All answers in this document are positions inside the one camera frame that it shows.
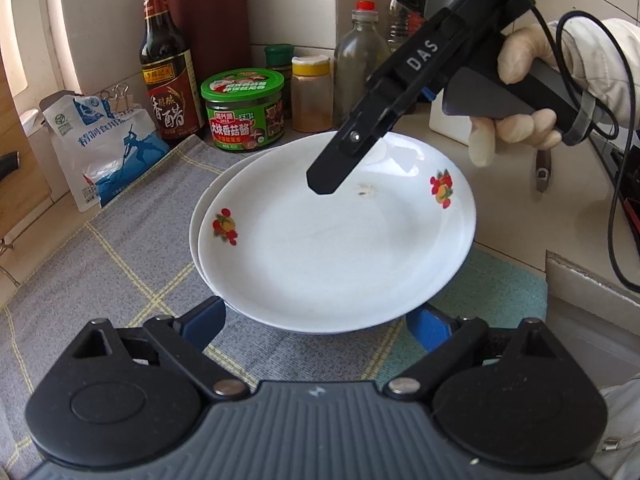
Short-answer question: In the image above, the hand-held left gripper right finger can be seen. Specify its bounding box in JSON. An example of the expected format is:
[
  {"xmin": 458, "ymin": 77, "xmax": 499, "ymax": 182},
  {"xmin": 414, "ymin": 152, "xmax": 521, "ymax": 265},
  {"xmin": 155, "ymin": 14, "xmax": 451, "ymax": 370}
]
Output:
[{"xmin": 383, "ymin": 303, "xmax": 566, "ymax": 401}]

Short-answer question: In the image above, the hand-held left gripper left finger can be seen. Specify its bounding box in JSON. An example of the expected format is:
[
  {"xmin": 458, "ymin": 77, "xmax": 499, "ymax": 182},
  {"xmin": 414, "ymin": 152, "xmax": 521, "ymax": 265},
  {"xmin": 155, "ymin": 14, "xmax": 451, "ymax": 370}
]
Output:
[{"xmin": 72, "ymin": 296, "xmax": 251, "ymax": 401}]

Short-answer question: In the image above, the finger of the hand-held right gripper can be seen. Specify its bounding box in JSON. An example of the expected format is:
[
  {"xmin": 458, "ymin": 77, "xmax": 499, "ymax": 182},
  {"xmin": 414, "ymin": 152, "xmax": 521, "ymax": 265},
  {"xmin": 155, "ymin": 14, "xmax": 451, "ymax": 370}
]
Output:
[{"xmin": 305, "ymin": 94, "xmax": 402, "ymax": 196}]

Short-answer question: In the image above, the white plate with fruit print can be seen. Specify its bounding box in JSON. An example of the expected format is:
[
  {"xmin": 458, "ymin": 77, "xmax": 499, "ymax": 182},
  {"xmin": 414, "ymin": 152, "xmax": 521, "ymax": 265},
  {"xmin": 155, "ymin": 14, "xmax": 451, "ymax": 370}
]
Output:
[
  {"xmin": 197, "ymin": 131, "xmax": 477, "ymax": 336},
  {"xmin": 188, "ymin": 146, "xmax": 301, "ymax": 334}
]

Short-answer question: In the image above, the person's right hand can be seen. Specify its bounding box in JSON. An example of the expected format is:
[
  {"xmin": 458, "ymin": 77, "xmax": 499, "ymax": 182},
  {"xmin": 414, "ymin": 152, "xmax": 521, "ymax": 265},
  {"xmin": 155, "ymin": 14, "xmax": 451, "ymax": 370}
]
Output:
[{"xmin": 467, "ymin": 22, "xmax": 564, "ymax": 169}]

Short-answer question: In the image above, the clear plastic oil bottle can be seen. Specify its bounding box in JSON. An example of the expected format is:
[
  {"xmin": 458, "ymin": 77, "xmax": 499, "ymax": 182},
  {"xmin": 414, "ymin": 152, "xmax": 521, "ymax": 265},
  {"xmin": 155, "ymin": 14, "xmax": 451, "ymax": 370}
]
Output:
[{"xmin": 388, "ymin": 0, "xmax": 427, "ymax": 45}]

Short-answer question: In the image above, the yellow-capped spice jar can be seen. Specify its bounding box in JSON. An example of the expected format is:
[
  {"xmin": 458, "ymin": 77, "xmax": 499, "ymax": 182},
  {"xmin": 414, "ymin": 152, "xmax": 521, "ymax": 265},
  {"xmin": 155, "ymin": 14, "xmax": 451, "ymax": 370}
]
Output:
[{"xmin": 290, "ymin": 54, "xmax": 335, "ymax": 134}]

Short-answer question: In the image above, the grey and teal checked towel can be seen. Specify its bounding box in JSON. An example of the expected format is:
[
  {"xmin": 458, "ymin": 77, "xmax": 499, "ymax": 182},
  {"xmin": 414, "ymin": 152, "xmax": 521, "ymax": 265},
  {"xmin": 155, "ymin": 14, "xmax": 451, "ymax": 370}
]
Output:
[{"xmin": 0, "ymin": 132, "xmax": 549, "ymax": 480}]

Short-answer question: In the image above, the clear bottle with red cap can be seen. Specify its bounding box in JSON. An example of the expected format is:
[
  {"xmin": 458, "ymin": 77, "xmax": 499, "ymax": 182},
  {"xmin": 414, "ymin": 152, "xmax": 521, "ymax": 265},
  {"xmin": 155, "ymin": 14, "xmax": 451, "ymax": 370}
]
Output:
[{"xmin": 332, "ymin": 0, "xmax": 392, "ymax": 132}]

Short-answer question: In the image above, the green-lidded sauce jar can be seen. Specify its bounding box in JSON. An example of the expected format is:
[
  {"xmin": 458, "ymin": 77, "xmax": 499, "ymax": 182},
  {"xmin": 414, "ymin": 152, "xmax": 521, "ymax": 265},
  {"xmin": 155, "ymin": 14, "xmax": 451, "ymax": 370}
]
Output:
[{"xmin": 200, "ymin": 69, "xmax": 286, "ymax": 154}]

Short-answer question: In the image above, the green-capped spice jar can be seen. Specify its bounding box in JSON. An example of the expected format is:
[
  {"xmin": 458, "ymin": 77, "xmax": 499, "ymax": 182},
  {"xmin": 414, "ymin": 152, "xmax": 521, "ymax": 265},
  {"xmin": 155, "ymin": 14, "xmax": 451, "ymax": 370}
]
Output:
[{"xmin": 263, "ymin": 43, "xmax": 295, "ymax": 121}]

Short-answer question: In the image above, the dark red knife block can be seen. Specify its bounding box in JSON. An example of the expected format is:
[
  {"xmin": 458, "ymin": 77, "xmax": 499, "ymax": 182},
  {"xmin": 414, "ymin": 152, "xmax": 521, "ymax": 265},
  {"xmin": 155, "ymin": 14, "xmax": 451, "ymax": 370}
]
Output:
[{"xmin": 163, "ymin": 0, "xmax": 252, "ymax": 127}]

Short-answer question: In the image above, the dark vinegar bottle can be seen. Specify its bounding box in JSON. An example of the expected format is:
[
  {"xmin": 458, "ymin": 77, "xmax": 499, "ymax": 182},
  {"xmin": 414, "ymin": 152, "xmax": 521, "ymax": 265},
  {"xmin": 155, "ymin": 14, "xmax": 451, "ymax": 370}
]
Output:
[{"xmin": 138, "ymin": 0, "xmax": 204, "ymax": 142}]

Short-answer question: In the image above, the white and blue salt bag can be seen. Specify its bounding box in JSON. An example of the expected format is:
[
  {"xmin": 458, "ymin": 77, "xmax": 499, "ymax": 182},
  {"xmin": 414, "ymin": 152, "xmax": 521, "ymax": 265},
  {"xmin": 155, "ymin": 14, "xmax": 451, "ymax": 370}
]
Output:
[{"xmin": 38, "ymin": 90, "xmax": 171, "ymax": 213}]

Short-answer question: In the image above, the person's white jacket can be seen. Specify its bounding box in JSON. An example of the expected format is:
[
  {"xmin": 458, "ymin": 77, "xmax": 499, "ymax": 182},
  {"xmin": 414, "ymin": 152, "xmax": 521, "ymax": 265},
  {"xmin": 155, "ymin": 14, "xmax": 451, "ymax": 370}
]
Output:
[{"xmin": 597, "ymin": 384, "xmax": 640, "ymax": 480}]

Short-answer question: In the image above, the black appliance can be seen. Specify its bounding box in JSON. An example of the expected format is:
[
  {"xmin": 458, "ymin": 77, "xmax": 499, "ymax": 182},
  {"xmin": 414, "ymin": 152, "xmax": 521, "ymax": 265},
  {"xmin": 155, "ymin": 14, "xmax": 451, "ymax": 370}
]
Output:
[{"xmin": 597, "ymin": 124, "xmax": 640, "ymax": 242}]

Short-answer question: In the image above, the wooden cutting board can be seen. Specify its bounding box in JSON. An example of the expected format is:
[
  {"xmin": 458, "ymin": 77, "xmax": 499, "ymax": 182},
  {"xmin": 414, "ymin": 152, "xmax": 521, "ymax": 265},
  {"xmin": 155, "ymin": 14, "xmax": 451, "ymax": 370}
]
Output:
[{"xmin": 0, "ymin": 74, "xmax": 54, "ymax": 242}]

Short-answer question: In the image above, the metal handle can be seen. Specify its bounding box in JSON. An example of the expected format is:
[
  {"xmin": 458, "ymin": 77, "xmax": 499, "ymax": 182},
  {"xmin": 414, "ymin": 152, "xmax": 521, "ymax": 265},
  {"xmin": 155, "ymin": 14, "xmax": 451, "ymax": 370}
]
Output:
[{"xmin": 534, "ymin": 147, "xmax": 553, "ymax": 194}]

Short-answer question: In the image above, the black cable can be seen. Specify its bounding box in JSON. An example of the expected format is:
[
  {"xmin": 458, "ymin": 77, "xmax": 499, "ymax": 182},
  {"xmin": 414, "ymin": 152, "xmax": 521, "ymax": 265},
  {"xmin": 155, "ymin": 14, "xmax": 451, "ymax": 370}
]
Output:
[{"xmin": 529, "ymin": 4, "xmax": 640, "ymax": 292}]

